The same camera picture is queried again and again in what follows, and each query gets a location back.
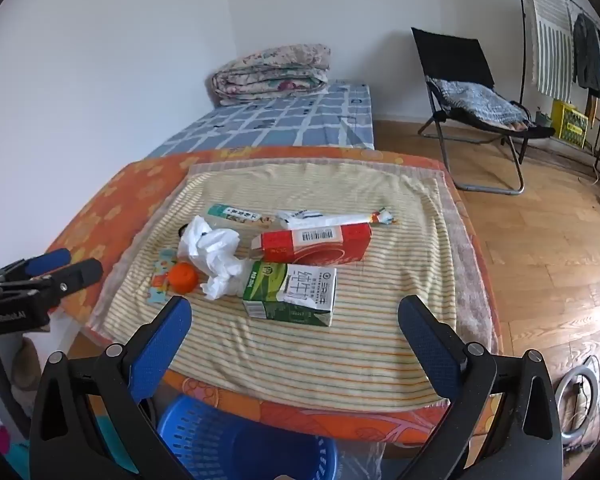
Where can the green milk carton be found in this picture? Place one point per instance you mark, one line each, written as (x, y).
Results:
(300, 290)

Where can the dark hanging jacket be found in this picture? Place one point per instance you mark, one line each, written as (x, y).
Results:
(587, 55)

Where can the black folding chair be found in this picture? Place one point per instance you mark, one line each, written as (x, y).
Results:
(450, 55)

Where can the yellow plastic crate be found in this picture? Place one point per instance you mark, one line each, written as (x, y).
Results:
(570, 125)

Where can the white tissue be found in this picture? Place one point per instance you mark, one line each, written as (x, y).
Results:
(222, 280)

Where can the red and white carton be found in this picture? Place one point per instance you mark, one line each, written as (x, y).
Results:
(330, 245)

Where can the small orange fruit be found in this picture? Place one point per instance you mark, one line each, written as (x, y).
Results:
(182, 277)

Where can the bed with orange sheet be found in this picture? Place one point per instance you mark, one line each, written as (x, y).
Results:
(110, 195)

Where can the black clothes rack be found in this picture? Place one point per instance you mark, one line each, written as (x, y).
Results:
(522, 60)

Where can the fuzzy beige towel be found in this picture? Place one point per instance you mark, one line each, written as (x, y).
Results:
(472, 280)

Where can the grey patterned chair cushion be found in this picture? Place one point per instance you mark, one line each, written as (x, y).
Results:
(475, 100)

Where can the striped hanging cloth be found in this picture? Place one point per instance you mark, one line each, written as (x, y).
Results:
(550, 35)

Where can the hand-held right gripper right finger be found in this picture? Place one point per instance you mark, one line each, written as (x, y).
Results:
(430, 350)

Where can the colourful paper card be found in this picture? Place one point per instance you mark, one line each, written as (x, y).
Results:
(156, 292)

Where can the green and white toothpaste box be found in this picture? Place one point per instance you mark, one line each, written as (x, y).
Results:
(232, 214)

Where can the folded floral quilt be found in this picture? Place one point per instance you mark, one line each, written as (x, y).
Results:
(270, 72)

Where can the yellow striped towel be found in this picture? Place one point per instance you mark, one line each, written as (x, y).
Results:
(305, 360)

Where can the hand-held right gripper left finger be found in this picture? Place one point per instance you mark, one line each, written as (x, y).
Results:
(162, 345)

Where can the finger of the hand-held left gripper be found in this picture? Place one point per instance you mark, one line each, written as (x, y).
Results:
(80, 272)
(50, 261)

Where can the white toothpaste tube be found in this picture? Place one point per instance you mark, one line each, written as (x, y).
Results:
(325, 220)

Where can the blue checked bed mattress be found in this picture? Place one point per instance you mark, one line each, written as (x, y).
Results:
(280, 125)

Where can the blue plastic basket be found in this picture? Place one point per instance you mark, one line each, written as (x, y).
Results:
(230, 440)

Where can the white plastic bag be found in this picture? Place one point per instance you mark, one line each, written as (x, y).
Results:
(200, 237)

